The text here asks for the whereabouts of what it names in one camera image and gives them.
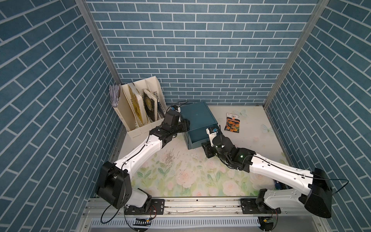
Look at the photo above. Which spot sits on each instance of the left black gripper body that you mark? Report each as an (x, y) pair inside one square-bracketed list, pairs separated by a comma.
[(181, 127)]

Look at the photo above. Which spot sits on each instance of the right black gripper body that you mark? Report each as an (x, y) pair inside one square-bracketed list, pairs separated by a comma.
[(210, 151)]

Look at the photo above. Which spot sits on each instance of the teal plastic drawer cabinet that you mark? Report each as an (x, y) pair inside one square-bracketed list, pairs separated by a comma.
[(201, 118)]

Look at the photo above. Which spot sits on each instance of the orange flower seed bag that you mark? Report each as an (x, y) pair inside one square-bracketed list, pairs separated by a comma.
[(232, 123)]

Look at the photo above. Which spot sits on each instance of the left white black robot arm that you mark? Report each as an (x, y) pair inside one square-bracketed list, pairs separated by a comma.
[(114, 180)]

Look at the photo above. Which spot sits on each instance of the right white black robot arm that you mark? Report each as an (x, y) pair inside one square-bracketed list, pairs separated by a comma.
[(310, 190)]

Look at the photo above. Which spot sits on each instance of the dark sunflower cover book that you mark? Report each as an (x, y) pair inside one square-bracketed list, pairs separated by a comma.
[(150, 102)]

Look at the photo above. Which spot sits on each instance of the cream file organizer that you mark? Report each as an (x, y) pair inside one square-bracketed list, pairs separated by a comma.
[(125, 110)]

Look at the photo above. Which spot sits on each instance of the yellow cover book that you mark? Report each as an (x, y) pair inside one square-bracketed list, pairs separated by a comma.
[(138, 104)]

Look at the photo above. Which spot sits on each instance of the blue black pen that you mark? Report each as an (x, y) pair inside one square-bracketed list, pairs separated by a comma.
[(280, 186)]

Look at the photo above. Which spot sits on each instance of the purple paper stack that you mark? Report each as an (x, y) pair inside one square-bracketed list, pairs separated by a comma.
[(114, 92)]

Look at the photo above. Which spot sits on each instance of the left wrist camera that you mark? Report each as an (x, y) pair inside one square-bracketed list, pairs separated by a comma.
[(175, 108)]

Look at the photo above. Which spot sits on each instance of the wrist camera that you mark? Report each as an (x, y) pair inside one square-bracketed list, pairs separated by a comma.
[(212, 133), (175, 108)]

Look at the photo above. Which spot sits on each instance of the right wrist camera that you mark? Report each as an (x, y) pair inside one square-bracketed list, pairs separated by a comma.
[(212, 133)]

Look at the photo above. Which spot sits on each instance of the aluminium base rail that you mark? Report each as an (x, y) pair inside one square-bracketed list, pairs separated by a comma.
[(198, 214)]

